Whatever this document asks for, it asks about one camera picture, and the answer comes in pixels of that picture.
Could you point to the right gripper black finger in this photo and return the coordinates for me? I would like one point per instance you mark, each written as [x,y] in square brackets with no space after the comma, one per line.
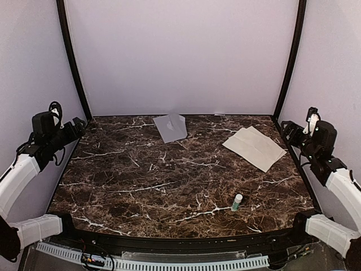
[285,125]
[286,135]

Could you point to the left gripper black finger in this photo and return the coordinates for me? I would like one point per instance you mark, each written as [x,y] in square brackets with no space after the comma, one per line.
[80,131]
[79,122]

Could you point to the small circuit board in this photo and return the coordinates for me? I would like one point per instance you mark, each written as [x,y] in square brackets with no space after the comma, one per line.
[93,260]

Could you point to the black front rail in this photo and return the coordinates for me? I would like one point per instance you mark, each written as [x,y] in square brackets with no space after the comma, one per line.
[269,242]

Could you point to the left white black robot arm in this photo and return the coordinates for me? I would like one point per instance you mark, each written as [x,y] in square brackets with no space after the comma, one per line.
[49,136]

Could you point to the left black frame post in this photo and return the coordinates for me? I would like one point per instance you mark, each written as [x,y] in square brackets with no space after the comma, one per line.
[62,15]

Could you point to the grey envelope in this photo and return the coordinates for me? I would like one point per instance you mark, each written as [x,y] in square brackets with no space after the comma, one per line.
[171,127]

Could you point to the white slotted cable duct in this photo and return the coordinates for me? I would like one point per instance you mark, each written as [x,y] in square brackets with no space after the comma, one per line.
[157,261]

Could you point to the right black frame post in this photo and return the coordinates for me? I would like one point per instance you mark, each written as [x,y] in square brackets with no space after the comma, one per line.
[301,11]

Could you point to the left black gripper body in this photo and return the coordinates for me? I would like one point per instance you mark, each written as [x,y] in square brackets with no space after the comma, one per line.
[70,136]

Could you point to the black frame post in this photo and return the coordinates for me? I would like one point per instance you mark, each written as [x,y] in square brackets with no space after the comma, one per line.
[62,15]
[301,11]

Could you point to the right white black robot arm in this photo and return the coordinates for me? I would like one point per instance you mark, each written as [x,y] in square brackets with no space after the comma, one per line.
[316,144]

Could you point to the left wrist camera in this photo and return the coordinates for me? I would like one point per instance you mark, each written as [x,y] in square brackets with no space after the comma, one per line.
[57,112]

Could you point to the beige letter paper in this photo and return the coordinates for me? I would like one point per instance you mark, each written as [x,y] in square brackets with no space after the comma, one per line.
[256,148]

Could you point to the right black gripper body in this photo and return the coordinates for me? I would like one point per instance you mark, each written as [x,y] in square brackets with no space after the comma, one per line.
[295,140]

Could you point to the green glue stick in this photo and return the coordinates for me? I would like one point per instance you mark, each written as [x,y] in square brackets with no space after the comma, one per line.
[237,200]

